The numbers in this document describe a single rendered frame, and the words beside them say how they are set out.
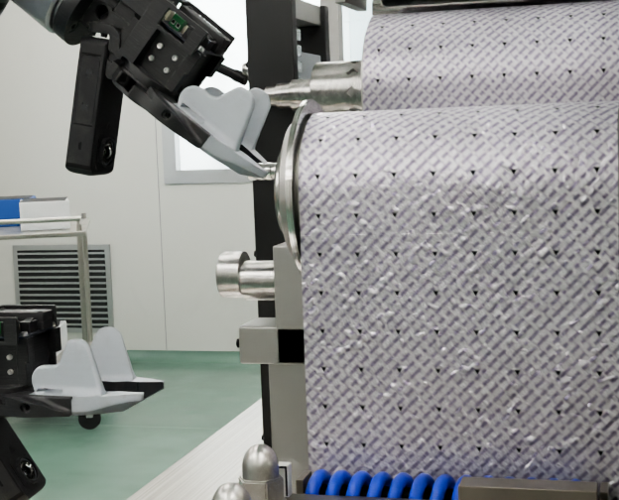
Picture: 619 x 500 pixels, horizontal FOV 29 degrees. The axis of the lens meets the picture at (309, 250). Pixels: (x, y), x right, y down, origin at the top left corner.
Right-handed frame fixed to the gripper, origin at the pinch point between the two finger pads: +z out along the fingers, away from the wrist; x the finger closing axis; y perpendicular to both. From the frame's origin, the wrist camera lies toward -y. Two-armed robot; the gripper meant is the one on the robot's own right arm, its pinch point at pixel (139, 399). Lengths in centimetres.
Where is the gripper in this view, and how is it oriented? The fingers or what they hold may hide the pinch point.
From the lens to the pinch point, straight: 99.2
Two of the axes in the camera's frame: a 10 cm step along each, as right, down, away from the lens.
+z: 9.7, -0.1, -2.6
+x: 2.6, -1.0, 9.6
